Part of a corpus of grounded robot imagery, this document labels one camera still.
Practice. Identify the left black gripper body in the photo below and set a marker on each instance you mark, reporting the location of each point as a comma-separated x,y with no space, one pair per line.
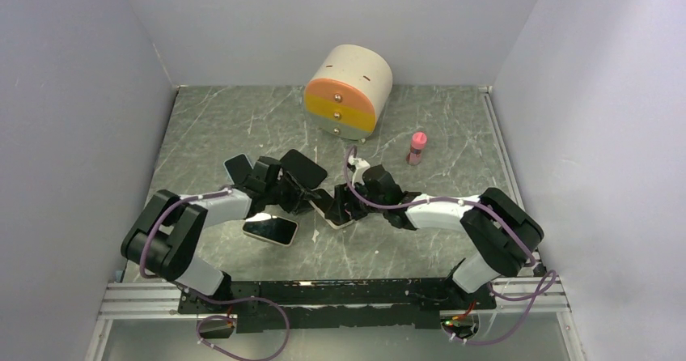
281,188

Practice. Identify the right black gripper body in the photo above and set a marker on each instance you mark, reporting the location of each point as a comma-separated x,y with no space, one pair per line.
362,189

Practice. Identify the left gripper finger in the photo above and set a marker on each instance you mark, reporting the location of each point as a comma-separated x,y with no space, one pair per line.
299,188
294,205

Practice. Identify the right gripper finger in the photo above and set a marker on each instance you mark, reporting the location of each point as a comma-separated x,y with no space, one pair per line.
343,196
341,215

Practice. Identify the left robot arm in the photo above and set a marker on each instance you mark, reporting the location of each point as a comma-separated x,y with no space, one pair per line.
163,240

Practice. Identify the bare black phone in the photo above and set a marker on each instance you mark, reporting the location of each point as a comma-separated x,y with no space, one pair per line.
305,169

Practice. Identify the phone in cream case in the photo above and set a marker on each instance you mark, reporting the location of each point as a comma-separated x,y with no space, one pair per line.
271,229

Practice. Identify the phone in blue case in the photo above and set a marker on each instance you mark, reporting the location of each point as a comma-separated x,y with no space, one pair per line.
238,168

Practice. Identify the pink capped marker tube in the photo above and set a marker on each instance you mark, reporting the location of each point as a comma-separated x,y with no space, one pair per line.
417,145

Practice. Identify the round pastel drawer cabinet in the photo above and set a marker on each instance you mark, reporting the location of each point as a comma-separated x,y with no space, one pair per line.
347,94

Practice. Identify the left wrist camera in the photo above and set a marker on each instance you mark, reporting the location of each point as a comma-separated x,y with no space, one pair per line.
264,175

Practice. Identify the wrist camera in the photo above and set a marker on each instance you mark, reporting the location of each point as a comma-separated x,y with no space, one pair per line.
359,166
264,175

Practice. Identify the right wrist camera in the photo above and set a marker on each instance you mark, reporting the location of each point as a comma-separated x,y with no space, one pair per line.
359,166

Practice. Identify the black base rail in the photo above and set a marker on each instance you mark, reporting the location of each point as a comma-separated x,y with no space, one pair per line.
265,305

